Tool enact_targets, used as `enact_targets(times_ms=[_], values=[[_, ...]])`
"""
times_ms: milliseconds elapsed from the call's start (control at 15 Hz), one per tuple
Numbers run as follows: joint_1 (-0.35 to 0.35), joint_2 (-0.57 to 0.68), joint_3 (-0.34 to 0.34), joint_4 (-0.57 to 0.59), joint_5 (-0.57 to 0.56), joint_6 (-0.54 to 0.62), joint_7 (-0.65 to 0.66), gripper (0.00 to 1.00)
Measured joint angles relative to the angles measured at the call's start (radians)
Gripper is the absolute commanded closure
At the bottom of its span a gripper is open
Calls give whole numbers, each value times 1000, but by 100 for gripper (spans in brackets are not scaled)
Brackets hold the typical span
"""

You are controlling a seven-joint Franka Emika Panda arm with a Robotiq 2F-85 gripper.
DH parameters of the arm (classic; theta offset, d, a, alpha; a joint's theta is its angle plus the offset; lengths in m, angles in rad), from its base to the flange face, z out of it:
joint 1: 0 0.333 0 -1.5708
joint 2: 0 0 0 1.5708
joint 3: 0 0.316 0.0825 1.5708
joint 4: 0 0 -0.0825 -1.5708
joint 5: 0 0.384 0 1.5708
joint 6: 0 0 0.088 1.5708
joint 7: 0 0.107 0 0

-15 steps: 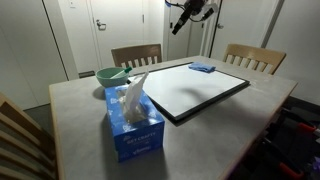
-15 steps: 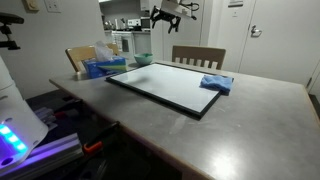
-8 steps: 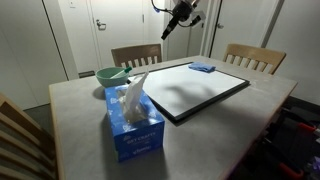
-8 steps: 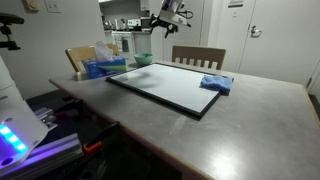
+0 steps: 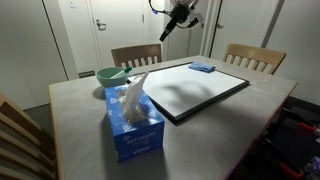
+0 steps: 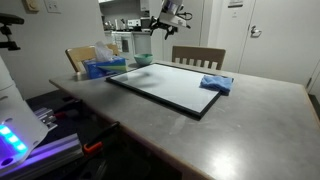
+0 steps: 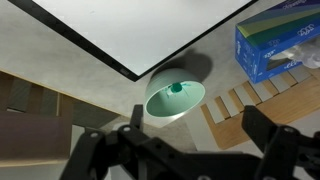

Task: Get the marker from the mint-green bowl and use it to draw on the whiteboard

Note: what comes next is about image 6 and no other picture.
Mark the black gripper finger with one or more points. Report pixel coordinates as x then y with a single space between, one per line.
153 25
170 32

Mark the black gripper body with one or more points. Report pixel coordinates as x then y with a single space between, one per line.
172 6

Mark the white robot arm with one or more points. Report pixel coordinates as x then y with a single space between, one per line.
16 113

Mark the mint-green bowl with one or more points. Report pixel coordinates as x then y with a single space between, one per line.
143 60

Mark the black-framed whiteboard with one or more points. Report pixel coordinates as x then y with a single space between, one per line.
166 85

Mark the brown wooden chair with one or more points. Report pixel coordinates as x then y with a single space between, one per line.
200 53

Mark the white kitchen stove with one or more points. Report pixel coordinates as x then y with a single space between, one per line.
122 45

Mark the white tissue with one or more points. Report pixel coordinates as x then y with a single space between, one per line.
102 53

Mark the blue cloth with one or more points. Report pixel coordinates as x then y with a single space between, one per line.
216 83

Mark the blue tissue box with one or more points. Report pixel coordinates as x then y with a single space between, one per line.
100 70

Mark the light wooden chair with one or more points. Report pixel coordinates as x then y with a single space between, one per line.
78 55

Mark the beige round thermostat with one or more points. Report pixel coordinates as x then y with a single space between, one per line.
31 5

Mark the white wall switch plate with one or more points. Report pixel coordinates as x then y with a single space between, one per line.
52 5

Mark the black camera on mount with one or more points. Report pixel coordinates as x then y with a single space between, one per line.
8 20

